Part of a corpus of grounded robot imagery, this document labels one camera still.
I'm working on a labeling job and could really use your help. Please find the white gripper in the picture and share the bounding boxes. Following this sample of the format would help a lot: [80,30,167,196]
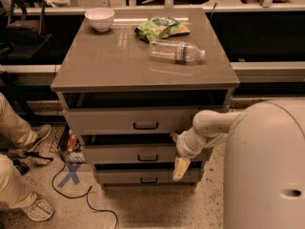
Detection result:
[171,127,228,181]

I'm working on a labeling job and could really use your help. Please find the grey drawer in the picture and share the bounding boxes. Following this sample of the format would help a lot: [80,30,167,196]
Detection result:
[92,161,205,186]
[79,133,214,164]
[64,107,202,135]

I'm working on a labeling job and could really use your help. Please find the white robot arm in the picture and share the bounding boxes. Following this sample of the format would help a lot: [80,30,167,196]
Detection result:
[173,99,305,229]

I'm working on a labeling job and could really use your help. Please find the grey bottom drawer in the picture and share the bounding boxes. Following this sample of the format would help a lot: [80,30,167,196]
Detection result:
[92,161,205,186]

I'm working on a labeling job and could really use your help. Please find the grey drawer cabinet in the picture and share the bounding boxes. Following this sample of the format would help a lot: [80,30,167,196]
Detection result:
[50,7,241,189]

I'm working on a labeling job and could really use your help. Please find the grey top drawer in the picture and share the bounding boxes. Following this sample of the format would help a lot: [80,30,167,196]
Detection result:
[64,107,202,135]

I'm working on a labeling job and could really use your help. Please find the clear plastic water bottle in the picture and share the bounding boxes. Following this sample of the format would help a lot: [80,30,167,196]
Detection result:
[149,40,206,63]

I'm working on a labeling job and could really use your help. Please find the blue tape cross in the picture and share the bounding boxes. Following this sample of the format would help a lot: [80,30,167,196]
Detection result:
[58,162,81,188]

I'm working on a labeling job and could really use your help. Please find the green snack bag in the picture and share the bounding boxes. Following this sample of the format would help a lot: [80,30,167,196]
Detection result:
[134,16,191,42]

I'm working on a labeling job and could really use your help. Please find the grey sneaker upper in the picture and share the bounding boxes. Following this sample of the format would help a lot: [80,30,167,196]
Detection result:
[25,124,52,151]

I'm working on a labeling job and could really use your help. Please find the white sneaker lower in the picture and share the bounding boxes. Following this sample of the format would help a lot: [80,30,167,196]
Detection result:
[22,192,54,222]

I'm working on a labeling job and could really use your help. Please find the white bowl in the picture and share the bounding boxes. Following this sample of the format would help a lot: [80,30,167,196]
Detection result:
[85,8,115,31]

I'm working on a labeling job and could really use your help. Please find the beige trouser leg upper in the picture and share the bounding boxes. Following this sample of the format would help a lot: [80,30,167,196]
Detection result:
[0,93,38,149]

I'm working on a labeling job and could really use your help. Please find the beige trouser leg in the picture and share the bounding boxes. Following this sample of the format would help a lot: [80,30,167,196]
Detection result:
[0,155,36,209]
[0,93,38,149]

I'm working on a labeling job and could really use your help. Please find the beige trouser leg lower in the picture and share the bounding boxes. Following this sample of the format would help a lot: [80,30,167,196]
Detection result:
[0,155,36,209]

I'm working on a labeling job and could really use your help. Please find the black floor cable left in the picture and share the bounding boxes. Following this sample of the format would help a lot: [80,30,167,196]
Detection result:
[51,161,120,229]

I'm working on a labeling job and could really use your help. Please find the black chair frame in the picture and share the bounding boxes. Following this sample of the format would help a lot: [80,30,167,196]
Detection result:
[0,0,51,60]

